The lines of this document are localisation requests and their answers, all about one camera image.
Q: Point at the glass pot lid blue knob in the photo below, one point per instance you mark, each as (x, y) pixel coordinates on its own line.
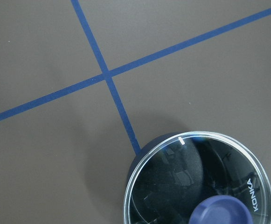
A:
(200, 177)

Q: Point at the dark blue saucepan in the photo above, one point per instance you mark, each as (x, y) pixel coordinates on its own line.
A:
(139, 156)

